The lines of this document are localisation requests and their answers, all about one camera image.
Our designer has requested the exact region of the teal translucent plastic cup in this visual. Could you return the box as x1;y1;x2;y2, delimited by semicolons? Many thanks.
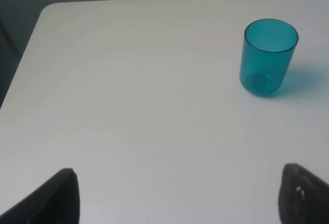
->
240;18;299;97

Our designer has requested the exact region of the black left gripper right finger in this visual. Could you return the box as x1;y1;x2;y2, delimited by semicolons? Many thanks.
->
278;163;328;223

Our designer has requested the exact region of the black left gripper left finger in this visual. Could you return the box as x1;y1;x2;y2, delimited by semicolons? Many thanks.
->
1;168;80;223

